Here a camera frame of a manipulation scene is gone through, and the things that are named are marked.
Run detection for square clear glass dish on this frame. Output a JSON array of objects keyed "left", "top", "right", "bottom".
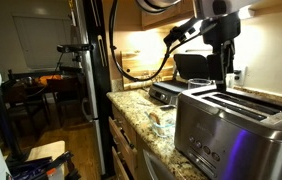
[{"left": 143, "top": 104, "right": 178, "bottom": 138}]

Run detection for stainless steel refrigerator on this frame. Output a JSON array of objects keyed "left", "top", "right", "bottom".
[{"left": 73, "top": 0, "right": 115, "bottom": 178}]

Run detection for silver dishwasher handle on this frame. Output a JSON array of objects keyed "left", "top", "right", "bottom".
[{"left": 142, "top": 149, "right": 177, "bottom": 180}]

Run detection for dark wooden chair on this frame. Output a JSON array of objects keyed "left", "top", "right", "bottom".
[{"left": 1, "top": 81, "right": 44, "bottom": 141}]

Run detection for black panini grill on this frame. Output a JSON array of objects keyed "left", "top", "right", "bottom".
[{"left": 148, "top": 53, "right": 213, "bottom": 106}]

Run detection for stainless steel toaster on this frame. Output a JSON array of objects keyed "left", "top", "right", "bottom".
[{"left": 173, "top": 84, "right": 282, "bottom": 180}]

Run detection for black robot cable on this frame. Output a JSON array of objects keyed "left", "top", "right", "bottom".
[{"left": 108, "top": 0, "right": 182, "bottom": 83}]

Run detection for long under-cabinet light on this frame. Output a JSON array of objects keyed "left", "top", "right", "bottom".
[{"left": 237, "top": 6, "right": 257, "bottom": 20}]

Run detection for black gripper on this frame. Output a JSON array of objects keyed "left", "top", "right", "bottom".
[{"left": 202, "top": 12, "right": 242, "bottom": 93}]

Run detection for toasted bread slice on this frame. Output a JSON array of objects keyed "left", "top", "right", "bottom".
[{"left": 148, "top": 112, "right": 164, "bottom": 135}]

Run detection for tall clear glass cup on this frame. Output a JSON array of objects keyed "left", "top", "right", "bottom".
[{"left": 187, "top": 77, "right": 213, "bottom": 91}]

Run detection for wooden lower cabinets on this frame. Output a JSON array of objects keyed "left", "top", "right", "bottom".
[{"left": 108, "top": 103, "right": 139, "bottom": 180}]

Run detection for black stereo camera bar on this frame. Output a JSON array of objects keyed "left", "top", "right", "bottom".
[{"left": 56, "top": 43, "right": 94, "bottom": 54}]

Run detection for wooden cutting board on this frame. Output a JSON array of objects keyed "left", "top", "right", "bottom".
[{"left": 119, "top": 49, "right": 176, "bottom": 91}]

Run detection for white wall outlet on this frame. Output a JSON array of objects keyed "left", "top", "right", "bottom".
[{"left": 232, "top": 64, "right": 249, "bottom": 88}]

